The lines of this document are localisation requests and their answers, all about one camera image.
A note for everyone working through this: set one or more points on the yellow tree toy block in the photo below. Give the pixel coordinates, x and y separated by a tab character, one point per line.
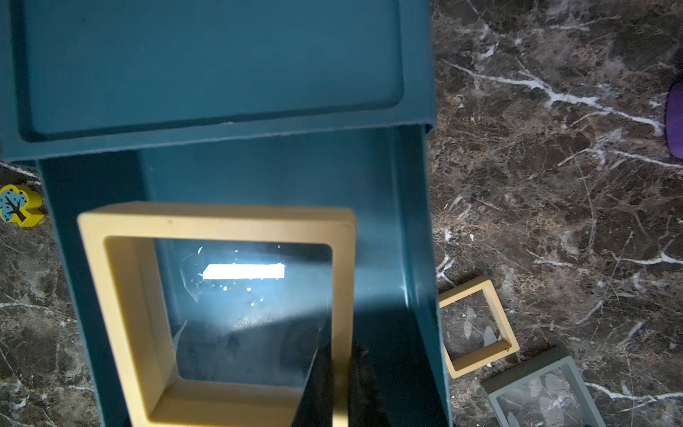
21	205

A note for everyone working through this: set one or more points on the purple wedge block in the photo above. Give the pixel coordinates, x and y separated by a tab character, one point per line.
674	120

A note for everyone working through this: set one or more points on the teal top drawer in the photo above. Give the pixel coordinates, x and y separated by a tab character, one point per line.
377	173

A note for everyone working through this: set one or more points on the large grey brooch box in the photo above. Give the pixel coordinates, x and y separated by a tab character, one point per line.
547	390

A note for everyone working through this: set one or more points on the yellow brooch box frame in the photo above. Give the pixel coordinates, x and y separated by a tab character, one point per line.
214	313

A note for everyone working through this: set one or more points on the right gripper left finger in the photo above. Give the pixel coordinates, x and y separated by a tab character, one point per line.
316	406

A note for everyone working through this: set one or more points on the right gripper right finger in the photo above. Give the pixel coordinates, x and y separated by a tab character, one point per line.
366	408

